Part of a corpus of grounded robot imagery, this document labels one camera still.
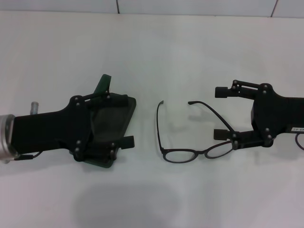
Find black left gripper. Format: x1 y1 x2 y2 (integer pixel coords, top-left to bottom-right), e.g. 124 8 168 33
10 89 129 162

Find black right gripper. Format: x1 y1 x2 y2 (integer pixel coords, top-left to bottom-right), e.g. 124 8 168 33
213 80 304 151

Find green glasses case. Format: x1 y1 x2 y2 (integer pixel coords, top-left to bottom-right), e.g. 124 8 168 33
68 74 138 169

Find black glasses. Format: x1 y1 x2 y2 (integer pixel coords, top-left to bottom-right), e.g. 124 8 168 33
156 100 238 164

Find silver wrist connector stub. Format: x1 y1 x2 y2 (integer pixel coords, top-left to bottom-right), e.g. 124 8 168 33
30 101 40 115

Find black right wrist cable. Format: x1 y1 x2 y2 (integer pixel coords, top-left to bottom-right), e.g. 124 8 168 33
295 133 304 151

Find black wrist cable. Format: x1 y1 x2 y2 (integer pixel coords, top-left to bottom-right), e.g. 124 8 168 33
295 133 304 151
13 152 44 162

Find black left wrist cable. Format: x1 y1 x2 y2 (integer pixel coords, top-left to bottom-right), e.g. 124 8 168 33
13 152 44 162

